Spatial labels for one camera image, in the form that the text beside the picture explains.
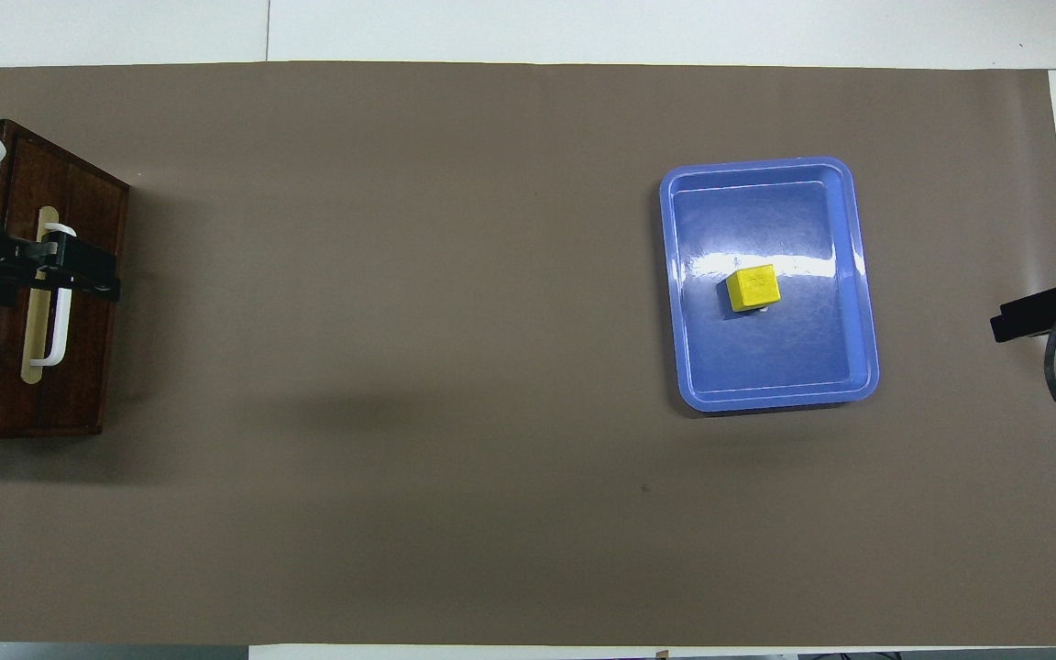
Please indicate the wooden drawer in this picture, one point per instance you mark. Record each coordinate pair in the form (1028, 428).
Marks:
(88, 367)

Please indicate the yellow cube block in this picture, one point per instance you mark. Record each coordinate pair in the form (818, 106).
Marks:
(754, 287)

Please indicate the blue plastic tray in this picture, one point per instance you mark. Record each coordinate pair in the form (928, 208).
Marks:
(766, 357)

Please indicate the brown table mat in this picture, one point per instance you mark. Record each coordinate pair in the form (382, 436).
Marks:
(400, 367)

